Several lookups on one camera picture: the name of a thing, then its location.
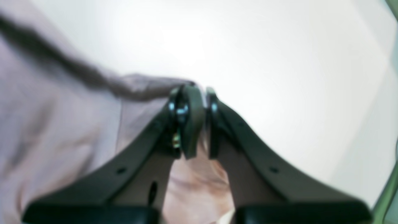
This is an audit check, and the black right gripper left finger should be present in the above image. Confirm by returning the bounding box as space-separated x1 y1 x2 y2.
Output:
22 85 205 224

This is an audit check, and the mauve t-shirt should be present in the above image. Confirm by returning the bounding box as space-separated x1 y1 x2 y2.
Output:
0 0 237 224

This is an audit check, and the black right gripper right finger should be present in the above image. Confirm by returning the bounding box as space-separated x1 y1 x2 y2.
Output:
206 87 373 224

